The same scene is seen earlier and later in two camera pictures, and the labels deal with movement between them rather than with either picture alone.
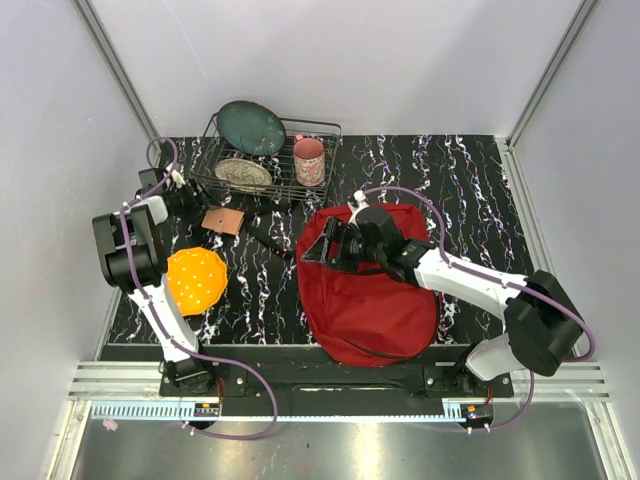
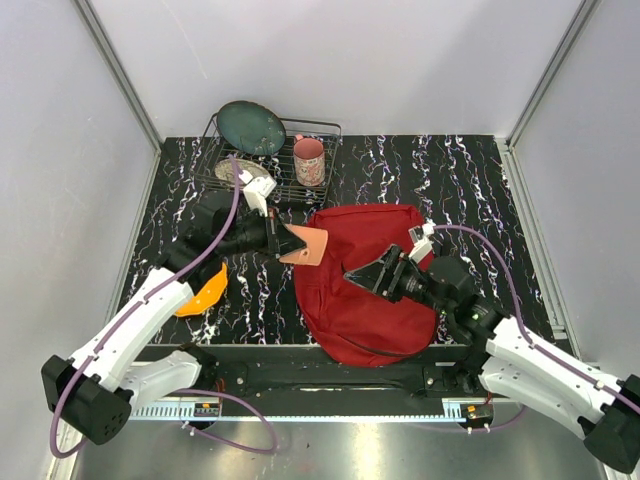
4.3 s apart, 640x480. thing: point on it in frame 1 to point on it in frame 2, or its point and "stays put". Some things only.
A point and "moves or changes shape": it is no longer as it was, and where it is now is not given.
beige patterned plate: (243, 174) stays put
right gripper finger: (328, 244) to (373, 275)
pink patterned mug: (309, 160) stays put
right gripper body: (374, 253) to (406, 280)
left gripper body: (187, 205) to (259, 233)
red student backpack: (368, 318) stays put
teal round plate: (251, 128) stays put
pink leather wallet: (223, 219) moves or changes shape
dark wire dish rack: (300, 168) stays put
